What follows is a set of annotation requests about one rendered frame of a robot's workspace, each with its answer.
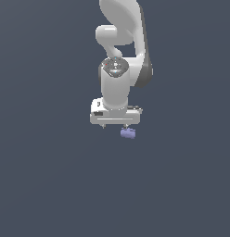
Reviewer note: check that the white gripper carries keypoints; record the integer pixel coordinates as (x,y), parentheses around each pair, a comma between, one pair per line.
(115,115)

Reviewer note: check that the small purple object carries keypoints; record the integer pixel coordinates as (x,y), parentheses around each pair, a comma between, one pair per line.
(128,133)

